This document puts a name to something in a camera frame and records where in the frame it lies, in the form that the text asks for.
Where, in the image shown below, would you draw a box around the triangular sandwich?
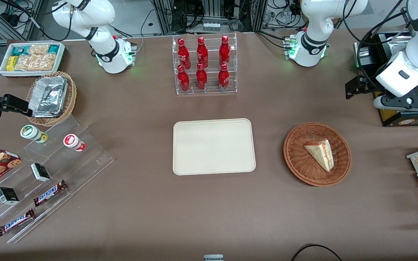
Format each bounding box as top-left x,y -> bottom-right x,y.
304,140 -> 335,172

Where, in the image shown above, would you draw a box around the light tan wicker basket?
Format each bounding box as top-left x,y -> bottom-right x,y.
26,71 -> 77,127

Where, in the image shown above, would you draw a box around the brown wicker basket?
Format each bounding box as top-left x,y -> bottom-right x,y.
283,123 -> 351,187

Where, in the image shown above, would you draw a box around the beige plastic tray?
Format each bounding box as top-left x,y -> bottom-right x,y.
173,119 -> 256,176

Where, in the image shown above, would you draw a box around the green lid yogurt cup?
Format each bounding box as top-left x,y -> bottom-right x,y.
20,125 -> 48,144

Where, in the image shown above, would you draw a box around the silver foil packets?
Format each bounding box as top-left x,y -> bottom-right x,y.
28,75 -> 68,118

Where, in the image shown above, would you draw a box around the white snack bin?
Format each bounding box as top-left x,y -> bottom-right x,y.
0,42 -> 65,78

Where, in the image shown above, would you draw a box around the large clear cracker bag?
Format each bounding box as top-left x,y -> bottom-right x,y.
14,54 -> 57,72

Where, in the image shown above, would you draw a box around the small clear cracker bag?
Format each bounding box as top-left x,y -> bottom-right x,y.
28,44 -> 50,55

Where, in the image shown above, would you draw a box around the steel warmer pan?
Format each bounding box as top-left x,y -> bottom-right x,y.
376,33 -> 413,55

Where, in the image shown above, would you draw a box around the black food warmer cabinet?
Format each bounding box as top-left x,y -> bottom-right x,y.
354,31 -> 418,127

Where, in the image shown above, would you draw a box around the red lid yogurt cup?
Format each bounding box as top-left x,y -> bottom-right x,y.
63,134 -> 86,152

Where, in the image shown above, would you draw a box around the small black box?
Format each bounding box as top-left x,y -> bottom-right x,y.
0,187 -> 20,205
30,163 -> 51,182

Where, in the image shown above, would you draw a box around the clear acrylic stepped shelf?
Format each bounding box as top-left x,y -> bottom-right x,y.
0,116 -> 114,244

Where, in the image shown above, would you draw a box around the Snickers chocolate bar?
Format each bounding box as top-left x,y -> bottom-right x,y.
33,180 -> 68,206
0,209 -> 35,236

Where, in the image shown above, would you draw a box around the red cola bottle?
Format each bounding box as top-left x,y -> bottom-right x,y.
177,38 -> 192,69
197,36 -> 209,69
218,63 -> 230,88
177,65 -> 190,92
219,35 -> 230,66
196,63 -> 208,90

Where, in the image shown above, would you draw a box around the clear acrylic bottle rack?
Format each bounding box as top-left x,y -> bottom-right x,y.
172,33 -> 238,95

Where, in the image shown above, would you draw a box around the aluminium equipment rack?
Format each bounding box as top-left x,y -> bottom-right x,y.
151,0 -> 267,35

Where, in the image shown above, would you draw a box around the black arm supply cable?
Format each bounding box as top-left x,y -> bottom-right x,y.
0,0 -> 86,41

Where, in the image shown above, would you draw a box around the metal side frame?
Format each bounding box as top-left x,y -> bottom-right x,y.
0,0 -> 42,40

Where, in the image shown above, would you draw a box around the black table cable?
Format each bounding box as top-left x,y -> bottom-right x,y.
291,244 -> 342,261

